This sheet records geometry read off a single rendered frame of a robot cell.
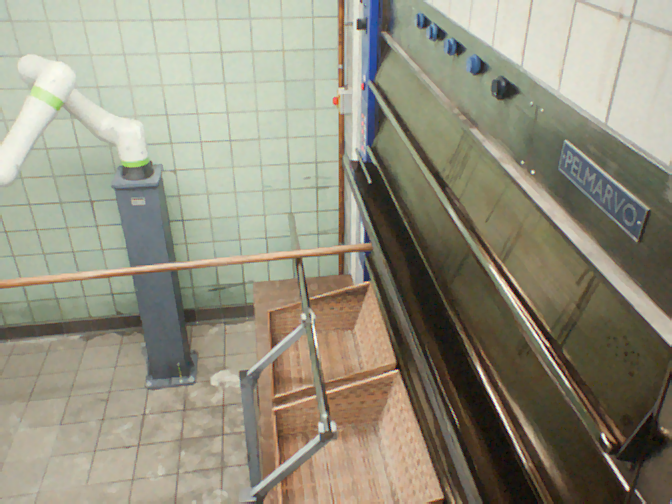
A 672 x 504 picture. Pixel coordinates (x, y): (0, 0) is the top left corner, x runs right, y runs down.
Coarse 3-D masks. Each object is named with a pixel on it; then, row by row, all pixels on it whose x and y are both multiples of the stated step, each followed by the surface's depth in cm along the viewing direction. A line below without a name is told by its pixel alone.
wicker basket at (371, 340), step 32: (352, 288) 281; (288, 320) 286; (320, 320) 288; (352, 320) 291; (384, 320) 257; (288, 352) 280; (320, 352) 280; (352, 352) 280; (384, 352) 248; (288, 384) 263; (288, 416) 242
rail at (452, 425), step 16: (352, 176) 236; (368, 208) 214; (368, 224) 207; (384, 256) 187; (400, 288) 173; (400, 304) 168; (416, 336) 155; (432, 368) 146; (432, 384) 142; (448, 416) 133; (448, 432) 131; (464, 448) 126; (464, 464) 123; (480, 480) 120; (480, 496) 116
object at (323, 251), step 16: (240, 256) 233; (256, 256) 233; (272, 256) 234; (288, 256) 235; (304, 256) 236; (96, 272) 226; (112, 272) 226; (128, 272) 227; (144, 272) 228; (0, 288) 222
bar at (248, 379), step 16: (288, 224) 261; (304, 272) 230; (304, 288) 220; (304, 304) 212; (304, 320) 205; (288, 336) 210; (272, 352) 211; (256, 368) 213; (320, 368) 185; (240, 384) 214; (320, 384) 179; (320, 400) 174; (320, 416) 169; (256, 432) 227; (320, 432) 164; (336, 432) 165; (256, 448) 231; (304, 448) 169; (320, 448) 168; (256, 464) 235; (288, 464) 170; (256, 480) 239; (272, 480) 171; (240, 496) 174; (256, 496) 174
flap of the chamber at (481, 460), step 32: (352, 160) 255; (352, 192) 233; (384, 192) 234; (384, 224) 210; (416, 256) 195; (416, 288) 179; (416, 320) 165; (448, 320) 168; (416, 352) 153; (448, 352) 155; (448, 384) 145; (480, 384) 147; (480, 416) 138; (448, 448) 130; (480, 448) 129; (512, 480) 124
